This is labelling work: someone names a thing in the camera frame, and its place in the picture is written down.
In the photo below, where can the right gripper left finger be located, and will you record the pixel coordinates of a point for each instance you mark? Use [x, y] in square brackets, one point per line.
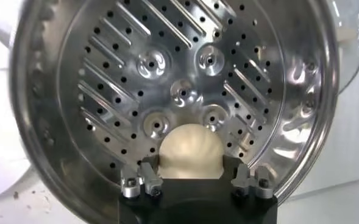
[150, 179]

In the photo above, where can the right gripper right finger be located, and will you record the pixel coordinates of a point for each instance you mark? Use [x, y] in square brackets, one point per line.
[243, 179]

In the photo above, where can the white steamed baozi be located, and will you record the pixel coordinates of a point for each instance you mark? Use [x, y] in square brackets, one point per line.
[191, 152]

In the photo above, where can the steel perforated steamer basket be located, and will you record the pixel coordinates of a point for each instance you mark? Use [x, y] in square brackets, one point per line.
[173, 61]

